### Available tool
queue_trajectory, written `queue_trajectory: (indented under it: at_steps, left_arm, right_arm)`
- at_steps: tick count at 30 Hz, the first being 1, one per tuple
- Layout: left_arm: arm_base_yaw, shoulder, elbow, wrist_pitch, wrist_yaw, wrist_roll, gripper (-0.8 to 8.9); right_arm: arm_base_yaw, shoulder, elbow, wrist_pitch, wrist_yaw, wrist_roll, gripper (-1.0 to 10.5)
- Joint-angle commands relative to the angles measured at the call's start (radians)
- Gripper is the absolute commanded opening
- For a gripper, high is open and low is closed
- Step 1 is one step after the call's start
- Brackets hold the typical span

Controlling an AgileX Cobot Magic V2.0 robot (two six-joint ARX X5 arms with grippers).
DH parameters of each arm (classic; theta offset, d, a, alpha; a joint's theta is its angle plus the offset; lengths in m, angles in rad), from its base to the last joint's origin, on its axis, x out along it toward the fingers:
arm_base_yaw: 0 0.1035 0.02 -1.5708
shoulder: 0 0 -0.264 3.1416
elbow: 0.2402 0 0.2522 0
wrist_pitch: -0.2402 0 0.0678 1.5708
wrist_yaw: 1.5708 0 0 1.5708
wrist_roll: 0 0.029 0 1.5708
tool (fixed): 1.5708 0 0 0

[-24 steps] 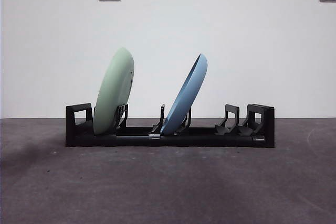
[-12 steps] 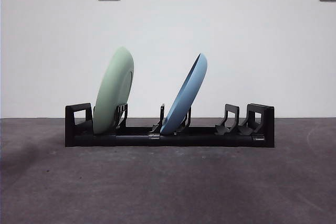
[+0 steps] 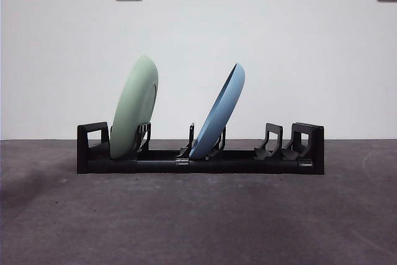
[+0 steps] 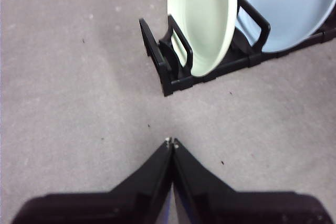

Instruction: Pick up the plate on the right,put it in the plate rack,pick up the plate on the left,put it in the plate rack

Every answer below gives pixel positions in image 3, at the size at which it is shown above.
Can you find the pale green plate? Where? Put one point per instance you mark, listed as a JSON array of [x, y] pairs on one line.
[[130, 106]]

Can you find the blue plate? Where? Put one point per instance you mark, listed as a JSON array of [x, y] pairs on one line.
[[217, 116]]

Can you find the black plate rack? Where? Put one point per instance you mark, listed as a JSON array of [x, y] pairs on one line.
[[248, 165]]

